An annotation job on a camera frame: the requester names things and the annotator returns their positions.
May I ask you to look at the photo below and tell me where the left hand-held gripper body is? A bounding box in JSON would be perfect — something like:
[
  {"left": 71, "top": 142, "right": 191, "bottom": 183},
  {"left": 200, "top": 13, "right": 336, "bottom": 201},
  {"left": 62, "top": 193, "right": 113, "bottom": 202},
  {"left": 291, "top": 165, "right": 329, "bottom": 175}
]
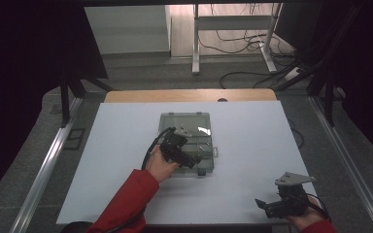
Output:
[{"left": 159, "top": 126, "right": 192, "bottom": 163}]

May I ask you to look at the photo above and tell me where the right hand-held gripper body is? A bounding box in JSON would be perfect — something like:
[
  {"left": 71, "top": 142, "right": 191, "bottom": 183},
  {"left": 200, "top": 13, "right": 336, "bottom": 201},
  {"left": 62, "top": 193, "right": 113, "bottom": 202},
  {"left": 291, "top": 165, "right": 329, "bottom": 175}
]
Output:
[{"left": 274, "top": 171, "right": 317, "bottom": 217}]

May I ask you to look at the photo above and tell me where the clear plastic compartment box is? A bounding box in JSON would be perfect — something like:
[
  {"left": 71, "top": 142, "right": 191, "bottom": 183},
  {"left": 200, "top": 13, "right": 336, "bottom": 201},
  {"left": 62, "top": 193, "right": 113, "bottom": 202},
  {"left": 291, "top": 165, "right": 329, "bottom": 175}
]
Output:
[{"left": 157, "top": 112, "right": 220, "bottom": 178}]

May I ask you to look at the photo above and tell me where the person's left hand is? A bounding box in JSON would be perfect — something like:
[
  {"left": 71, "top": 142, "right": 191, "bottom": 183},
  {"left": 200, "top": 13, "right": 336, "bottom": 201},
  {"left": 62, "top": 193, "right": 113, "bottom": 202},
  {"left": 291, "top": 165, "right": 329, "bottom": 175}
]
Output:
[{"left": 145, "top": 144, "right": 180, "bottom": 183}]

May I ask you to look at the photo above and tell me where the person's right hand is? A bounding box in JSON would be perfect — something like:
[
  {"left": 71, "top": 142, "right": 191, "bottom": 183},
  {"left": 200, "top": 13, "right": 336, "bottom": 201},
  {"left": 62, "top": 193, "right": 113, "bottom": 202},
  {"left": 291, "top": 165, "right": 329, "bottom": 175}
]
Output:
[{"left": 284, "top": 195, "right": 329, "bottom": 233}]

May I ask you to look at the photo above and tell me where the wooden table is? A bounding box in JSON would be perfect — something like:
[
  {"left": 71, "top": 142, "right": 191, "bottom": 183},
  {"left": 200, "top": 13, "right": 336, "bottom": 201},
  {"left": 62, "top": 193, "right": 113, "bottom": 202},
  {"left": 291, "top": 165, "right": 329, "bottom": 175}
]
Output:
[{"left": 104, "top": 88, "right": 278, "bottom": 104}]

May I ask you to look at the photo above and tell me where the white board mat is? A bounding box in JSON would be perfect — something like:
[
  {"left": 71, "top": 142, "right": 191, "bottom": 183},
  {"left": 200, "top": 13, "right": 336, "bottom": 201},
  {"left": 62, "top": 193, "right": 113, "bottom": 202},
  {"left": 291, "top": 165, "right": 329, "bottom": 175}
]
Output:
[{"left": 55, "top": 100, "right": 317, "bottom": 226}]

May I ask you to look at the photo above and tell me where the black metal stand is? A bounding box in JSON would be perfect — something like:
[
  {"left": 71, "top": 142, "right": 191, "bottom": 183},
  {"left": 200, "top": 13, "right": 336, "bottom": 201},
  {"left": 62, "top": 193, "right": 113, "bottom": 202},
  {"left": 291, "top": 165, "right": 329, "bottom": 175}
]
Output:
[
  {"left": 273, "top": 3, "right": 363, "bottom": 127},
  {"left": 59, "top": 72, "right": 115, "bottom": 128}
]

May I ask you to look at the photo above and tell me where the white cabinet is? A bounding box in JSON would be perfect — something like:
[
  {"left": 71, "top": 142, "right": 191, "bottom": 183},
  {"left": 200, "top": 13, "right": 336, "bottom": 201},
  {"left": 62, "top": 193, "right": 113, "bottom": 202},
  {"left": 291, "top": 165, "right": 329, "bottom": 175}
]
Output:
[{"left": 84, "top": 4, "right": 173, "bottom": 55}]

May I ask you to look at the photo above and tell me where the white power strip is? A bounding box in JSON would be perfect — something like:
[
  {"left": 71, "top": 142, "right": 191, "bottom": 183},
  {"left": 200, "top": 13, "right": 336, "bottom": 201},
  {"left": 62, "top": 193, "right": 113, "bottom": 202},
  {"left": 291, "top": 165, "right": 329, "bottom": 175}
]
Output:
[{"left": 285, "top": 66, "right": 303, "bottom": 82}]

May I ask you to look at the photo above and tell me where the dark rounded object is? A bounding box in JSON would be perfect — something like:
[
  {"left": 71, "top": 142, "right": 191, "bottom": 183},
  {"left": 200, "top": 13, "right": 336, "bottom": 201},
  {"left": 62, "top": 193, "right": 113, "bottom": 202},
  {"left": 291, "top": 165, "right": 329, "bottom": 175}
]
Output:
[{"left": 59, "top": 220, "right": 95, "bottom": 233}]

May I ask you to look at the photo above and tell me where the dark curtain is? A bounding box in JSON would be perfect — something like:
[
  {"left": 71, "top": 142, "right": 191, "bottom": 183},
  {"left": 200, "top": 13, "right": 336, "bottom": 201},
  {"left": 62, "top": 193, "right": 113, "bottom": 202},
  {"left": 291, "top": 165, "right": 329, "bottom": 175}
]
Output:
[
  {"left": 333, "top": 0, "right": 373, "bottom": 159},
  {"left": 0, "top": 0, "right": 109, "bottom": 208}
]

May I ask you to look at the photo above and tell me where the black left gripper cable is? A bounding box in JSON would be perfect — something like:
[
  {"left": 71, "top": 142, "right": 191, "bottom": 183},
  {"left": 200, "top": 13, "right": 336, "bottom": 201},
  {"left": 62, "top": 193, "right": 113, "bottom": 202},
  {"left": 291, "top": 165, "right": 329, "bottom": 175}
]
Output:
[{"left": 141, "top": 126, "right": 177, "bottom": 172}]

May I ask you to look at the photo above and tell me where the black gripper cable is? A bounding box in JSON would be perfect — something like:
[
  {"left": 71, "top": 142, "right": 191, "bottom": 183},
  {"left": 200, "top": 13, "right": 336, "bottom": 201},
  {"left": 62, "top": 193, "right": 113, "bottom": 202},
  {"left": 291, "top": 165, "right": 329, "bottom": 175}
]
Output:
[
  {"left": 304, "top": 192, "right": 332, "bottom": 221},
  {"left": 141, "top": 126, "right": 177, "bottom": 172}
]

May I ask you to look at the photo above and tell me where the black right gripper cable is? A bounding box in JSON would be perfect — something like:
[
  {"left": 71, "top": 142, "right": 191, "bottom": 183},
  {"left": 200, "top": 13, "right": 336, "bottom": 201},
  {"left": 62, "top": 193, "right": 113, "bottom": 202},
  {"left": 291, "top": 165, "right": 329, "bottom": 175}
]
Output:
[{"left": 304, "top": 192, "right": 332, "bottom": 221}]

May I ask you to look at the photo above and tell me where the thin black cable beside table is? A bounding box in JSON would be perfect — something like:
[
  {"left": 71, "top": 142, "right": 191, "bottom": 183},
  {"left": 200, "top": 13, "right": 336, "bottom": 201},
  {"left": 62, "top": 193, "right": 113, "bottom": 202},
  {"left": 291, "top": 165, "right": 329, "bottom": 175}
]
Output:
[{"left": 287, "top": 118, "right": 305, "bottom": 150}]

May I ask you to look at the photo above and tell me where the aluminium rail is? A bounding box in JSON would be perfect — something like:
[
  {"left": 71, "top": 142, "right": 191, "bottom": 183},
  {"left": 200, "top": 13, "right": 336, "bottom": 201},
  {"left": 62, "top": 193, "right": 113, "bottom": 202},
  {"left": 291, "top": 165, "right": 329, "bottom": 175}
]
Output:
[
  {"left": 308, "top": 96, "right": 373, "bottom": 233},
  {"left": 9, "top": 96, "right": 84, "bottom": 233}
]

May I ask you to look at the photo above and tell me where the white desk frame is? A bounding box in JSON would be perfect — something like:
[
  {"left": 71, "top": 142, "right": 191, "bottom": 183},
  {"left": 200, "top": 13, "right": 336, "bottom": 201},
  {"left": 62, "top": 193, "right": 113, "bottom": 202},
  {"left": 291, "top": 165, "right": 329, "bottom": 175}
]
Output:
[{"left": 191, "top": 3, "right": 285, "bottom": 76}]

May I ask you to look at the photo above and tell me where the black floor frame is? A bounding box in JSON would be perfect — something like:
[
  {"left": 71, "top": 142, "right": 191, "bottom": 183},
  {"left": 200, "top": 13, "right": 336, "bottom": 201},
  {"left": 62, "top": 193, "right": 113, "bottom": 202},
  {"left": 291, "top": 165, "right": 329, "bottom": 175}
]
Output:
[{"left": 63, "top": 127, "right": 86, "bottom": 150}]

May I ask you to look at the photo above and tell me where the tangle of black floor cables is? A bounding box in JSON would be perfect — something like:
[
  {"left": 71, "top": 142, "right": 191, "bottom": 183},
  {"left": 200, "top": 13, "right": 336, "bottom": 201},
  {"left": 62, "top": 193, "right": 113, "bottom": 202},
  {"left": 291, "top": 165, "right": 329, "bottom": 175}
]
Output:
[{"left": 197, "top": 3, "right": 309, "bottom": 90}]

